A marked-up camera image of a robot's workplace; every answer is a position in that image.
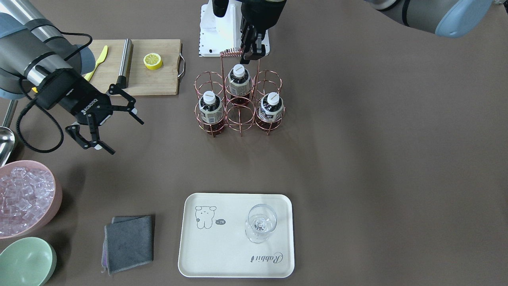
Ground yellow plastic knife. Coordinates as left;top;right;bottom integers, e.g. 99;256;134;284
84;45;109;81

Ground green bowl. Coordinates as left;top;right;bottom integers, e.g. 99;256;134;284
0;237;57;286

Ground yellow lemon half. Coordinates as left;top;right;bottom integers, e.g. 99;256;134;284
143;53;163;70

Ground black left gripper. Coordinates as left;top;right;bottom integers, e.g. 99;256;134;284
240;0;287;65

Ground clear wine glass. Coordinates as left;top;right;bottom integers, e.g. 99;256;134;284
245;203;278;243

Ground pink bowl of ice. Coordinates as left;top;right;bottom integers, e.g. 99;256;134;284
0;160;62;239

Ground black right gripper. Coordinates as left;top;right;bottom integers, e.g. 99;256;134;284
36;68;145;155

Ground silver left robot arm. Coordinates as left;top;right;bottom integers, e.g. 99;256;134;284
240;0;507;64

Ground cream rabbit tray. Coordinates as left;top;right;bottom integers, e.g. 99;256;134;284
178;193;294;278

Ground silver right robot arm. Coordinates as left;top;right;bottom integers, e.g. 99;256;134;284
0;0;143;154

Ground grey folded cloth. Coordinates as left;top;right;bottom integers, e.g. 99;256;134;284
101;215;154;275

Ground steel ice scoop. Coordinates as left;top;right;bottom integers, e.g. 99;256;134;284
0;100;18;166

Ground copper wire bottle basket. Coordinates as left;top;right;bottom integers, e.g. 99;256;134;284
194;64;285;137

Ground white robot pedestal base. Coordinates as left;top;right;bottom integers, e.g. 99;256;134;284
198;0;270;58

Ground tea bottle white cap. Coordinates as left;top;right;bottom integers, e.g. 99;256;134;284
228;64;253;104
198;91;224;134
256;92;284;130

